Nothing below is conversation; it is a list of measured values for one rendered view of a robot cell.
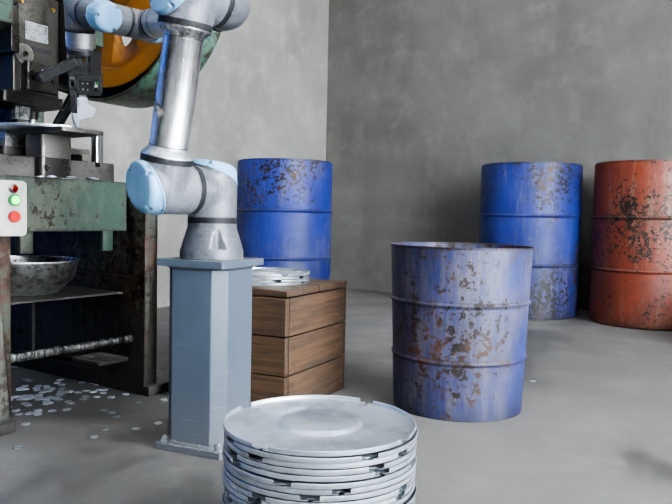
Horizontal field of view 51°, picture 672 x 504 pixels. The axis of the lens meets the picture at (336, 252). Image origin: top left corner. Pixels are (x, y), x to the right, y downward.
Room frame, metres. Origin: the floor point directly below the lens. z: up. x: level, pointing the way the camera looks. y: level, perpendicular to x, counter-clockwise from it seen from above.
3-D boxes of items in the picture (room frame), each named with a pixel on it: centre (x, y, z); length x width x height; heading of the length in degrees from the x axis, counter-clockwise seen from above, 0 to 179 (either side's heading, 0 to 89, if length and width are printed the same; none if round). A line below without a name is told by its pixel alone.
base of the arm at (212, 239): (1.68, 0.30, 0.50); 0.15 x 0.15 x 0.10
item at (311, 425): (1.05, 0.02, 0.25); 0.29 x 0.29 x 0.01
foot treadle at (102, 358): (2.01, 0.83, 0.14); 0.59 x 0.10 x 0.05; 57
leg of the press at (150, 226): (2.38, 0.91, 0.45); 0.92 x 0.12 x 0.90; 57
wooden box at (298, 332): (2.17, 0.23, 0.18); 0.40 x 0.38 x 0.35; 63
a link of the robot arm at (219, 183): (1.67, 0.30, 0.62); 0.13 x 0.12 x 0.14; 137
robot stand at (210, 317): (1.68, 0.30, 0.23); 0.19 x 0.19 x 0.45; 67
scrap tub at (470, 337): (2.08, -0.37, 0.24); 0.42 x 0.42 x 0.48
